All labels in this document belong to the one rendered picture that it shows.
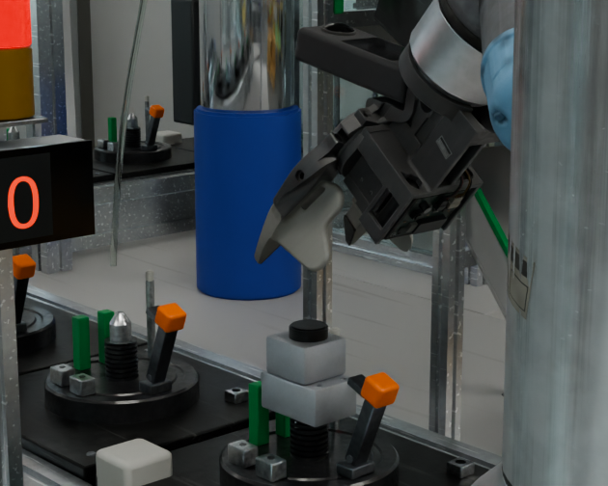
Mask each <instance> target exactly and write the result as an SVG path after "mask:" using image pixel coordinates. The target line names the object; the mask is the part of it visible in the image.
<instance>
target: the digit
mask: <svg viewBox="0 0 608 486"><path fill-rule="evenodd" d="M47 235H53V220H52V196H51V172H50V152H48V153H40V154H32V155H24V156H17V157H9V158H1V159H0V244H2V243H8V242H14V241H19V240H25V239H30V238H36V237H42V236H47Z"/></svg>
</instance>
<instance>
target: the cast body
mask: <svg viewBox="0 0 608 486"><path fill-rule="evenodd" d="M344 373H345V338H344V337H340V336H337V335H333V334H330V333H328V325H327V324H326V323H324V322H322V321H319V320H313V319H305V320H297V321H294V322H292V323H291V324H290V325H289V330H288V331H285V332H282V333H278V334H274V335H270V336H268V337H267V338H266V370H264V371H262V373H261V381H262V406H263V407H264V408H266V409H269V410H271V411H274V412H276V413H279V414H281V415H284V416H286V417H289V418H291V419H296V420H298V421H301V422H303V423H306V424H308V425H311V426H313V427H319V426H322V425H324V424H327V423H330V422H333V421H336V420H340V419H345V418H348V417H351V416H354V415H356V391H355V390H354V389H353V388H352V387H351V386H349V385H348V384H347V380H348V378H349V376H346V375H344Z"/></svg>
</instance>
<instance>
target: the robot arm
mask: <svg viewBox="0 0 608 486"><path fill-rule="evenodd" d="M295 58H296V59H297V60H298V61H300V62H302V63H305V64H307V65H310V66H312V67H314V68H318V69H321V70H323V71H325V72H328V73H330V74H333V75H335V76H338V77H340V78H342V79H344V80H346V81H349V82H351V83H353V84H356V85H358V86H361V87H363V88H365V89H368V90H370V91H373V92H375V93H378V94H380V95H384V96H380V97H371V98H368V99H367V101H366V108H359V109H357V111H355V112H353V113H351V114H350V115H348V116H347V117H345V118H344V119H343V120H342V121H341V123H340V124H339V125H338V126H337V127H336V128H335V129H334V130H333V131H332V132H330V133H329V134H328V135H327V137H326V138H325V139H324V140H323V141H322V142H321V143H320V144H319V145H317V146H316V147H315V148H313V149H312V150H311V151H310V152H309V153H308V154H306V155H305V156H304V157H303V158H302V159H301V160H300V161H299V162H298V163H297V165H296V166H295V167H294V168H293V169H292V171H291V172H290V174H289V175H288V177H287V178H286V180H285V182H284V183H283V185H282V186H281V188H280V189H279V191H278V193H277V194H276V196H275V197H274V199H273V205H272V206H271V208H270V209H269V212H268V214H267V216H266V219H265V221H264V224H263V229H262V232H261V235H260V238H259V242H258V245H257V248H256V252H255V260H256V261H257V263H259V264H262V263H263V262H264V261H265V260H266V259H267V258H268V257H269V256H270V255H271V254H273V253H274V252H275V251H276V250H277V249H278V248H279V247H280V246H282V247H283V248H284V249H285V250H286V251H288V252H289V253H290V254H291V255H292V256H293V257H294V258H296V259H297V260H298V261H299V262H300V263H301V264H302V265H303V266H304V267H306V268H307V269H308V270H310V271H314V272H317V271H319V270H321V269H322V268H324V267H325V265H326V264H327V263H328V261H329V259H330V247H329V240H328V227H329V225H330V223H331V222H332V221H333V220H334V219H335V218H336V217H337V216H338V214H339V213H340V212H341V211H342V209H343V207H344V204H345V195H344V192H343V190H342V188H341V187H340V186H339V185H338V184H336V183H333V182H332V180H333V179H334V178H335V177H336V175H337V174H340V175H343V176H344V177H345V179H344V183H345V185H346V186H347V188H348V189H349V191H350V192H351V194H352V195H353V196H354V197H353V198H352V206H351V208H350V210H349V211H348V213H347V214H346V215H345V216H344V224H345V241H346V243H347V244H348V246H350V245H352V244H354V243H355V242H356V241H357V240H358V239H359V238H360V237H361V236H362V235H363V234H364V233H365V232H367V233H368V234H369V236H370V237H371V239H372V240H373V242H374V244H375V245H376V244H379V243H380V241H381V240H382V239H385V240H387V239H390V240H391V241H392V242H393V243H394V244H395V245H396V246H397V247H398V248H399V249H401V250H402V251H404V252H408V251H409V250H410V249H411V248H412V244H413V237H412V234H417V233H422V232H427V231H432V230H439V229H440V228H441V229H442V230H446V229H447V227H448V226H449V225H450V224H451V222H452V221H453V220H454V219H455V218H456V216H457V215H458V214H459V212H460V211H461V210H462V209H463V207H464V206H465V205H467V203H468V202H469V201H470V200H471V198H472V197H473V196H474V195H475V193H476V192H477V191H478V190H479V188H480V187H481V186H482V185H483V181H482V180H481V179H480V177H479V176H478V174H477V173H476V172H475V170H474V169H473V168H472V166H471V165H470V164H471V162H472V161H473V160H474V159H475V157H476V156H477V155H478V153H479V152H480V151H481V150H482V148H483V147H484V145H485V144H489V143H495V142H502V144H503V145H504V146H505V147H506V148H507V149H509V150H510V151H511V173H510V208H509V239H508V277H507V312H506V346H505V381H504V415H503V450H502V462H501V463H499V464H498V465H496V466H495V467H494V468H492V469H491V470H489V471H488V472H486V473H485V474H483V475H482V476H481V477H479V478H478V479H477V480H476V481H475V482H474V483H473V484H472V485H471V486H608V0H433V1H432V2H431V4H430V5H429V7H428V9H427V10H426V12H425V13H424V15H423V16H422V18H421V19H420V20H419V22H418V23H417V25H416V26H415V28H414V29H413V31H412V32H411V36H410V40H409V43H408V45H407V46H406V47H404V46H401V45H398V44H396V43H393V42H390V41H388V40H384V39H382V38H379V37H376V36H374V35H371V34H368V33H366V32H363V31H360V30H358V29H355V28H352V27H350V26H349V25H347V24H345V23H342V22H330V23H327V24H323V25H321V26H314V27H303V28H300V29H299V30H298V33H297V41H296V48H295Z"/></svg>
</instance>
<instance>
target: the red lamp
mask: <svg viewBox="0 0 608 486"><path fill-rule="evenodd" d="M31 43H32V32H31V10H30V0H0V48H11V47H22V46H28V45H31Z"/></svg>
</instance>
